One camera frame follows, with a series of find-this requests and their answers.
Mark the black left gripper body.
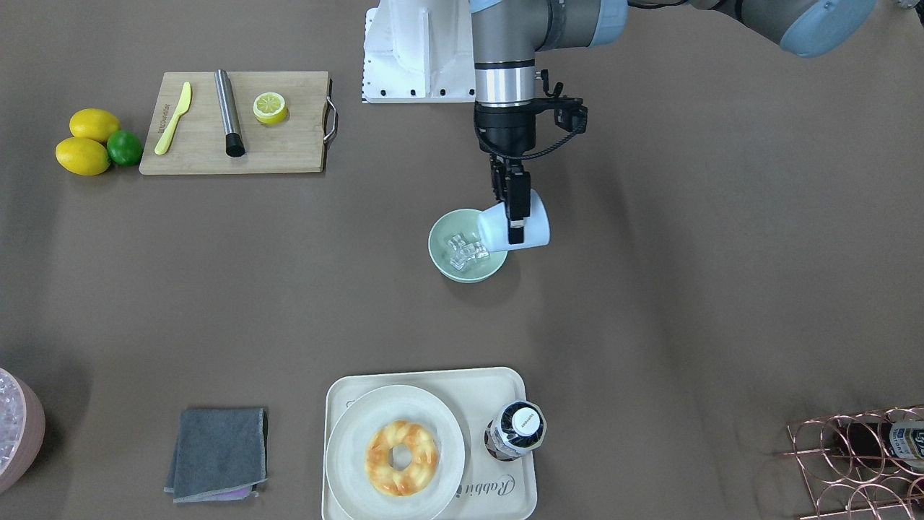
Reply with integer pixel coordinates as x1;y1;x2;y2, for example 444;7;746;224
473;69;588;178

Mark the light blue plastic cup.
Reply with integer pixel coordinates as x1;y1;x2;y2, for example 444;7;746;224
476;188;551;253

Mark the green ceramic bowl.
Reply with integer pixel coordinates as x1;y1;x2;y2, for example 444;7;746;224
428;209;507;283

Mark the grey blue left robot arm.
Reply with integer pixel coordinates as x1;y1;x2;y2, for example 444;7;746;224
471;1;875;251

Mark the pink bowl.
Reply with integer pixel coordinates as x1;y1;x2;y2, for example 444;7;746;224
1;369;45;493

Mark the clear ice cubes pile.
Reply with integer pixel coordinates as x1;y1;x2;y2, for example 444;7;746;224
1;375;24;468

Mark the bamboo cutting board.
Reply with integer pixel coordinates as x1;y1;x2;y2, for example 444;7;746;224
139;71;339;176

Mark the half lemon slice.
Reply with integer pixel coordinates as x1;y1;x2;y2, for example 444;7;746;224
252;92;289;125

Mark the dark drink bottle white cap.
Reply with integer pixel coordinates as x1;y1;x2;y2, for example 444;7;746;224
483;399;547;462

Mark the glazed donut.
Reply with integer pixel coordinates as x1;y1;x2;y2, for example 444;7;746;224
364;420;440;497

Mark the cream serving tray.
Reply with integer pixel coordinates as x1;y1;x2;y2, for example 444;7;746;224
321;368;538;519

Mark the white round plate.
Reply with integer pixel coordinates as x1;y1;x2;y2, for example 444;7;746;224
326;385;466;519

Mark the yellow plastic knife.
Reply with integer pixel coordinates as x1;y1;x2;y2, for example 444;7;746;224
153;82;193;155

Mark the green lime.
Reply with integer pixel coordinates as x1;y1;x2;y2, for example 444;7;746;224
106;129;143;167

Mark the grey folded cloth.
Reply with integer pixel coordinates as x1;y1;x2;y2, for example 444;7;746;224
164;407;268;503

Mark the yellow lemon upper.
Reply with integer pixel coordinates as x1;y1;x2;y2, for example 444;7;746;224
69;108;121;144

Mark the yellow lemon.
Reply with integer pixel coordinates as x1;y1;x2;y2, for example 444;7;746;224
69;108;121;144
55;137;111;176

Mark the yellow lemon lower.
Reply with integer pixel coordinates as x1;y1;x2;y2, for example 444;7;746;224
55;137;111;176

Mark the bottle in rack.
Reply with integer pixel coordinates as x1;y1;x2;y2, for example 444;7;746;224
832;420;923;476

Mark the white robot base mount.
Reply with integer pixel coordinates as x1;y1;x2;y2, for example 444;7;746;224
361;1;476;103

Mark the copper wire bottle rack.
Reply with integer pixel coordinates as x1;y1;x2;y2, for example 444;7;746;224
779;404;922;519

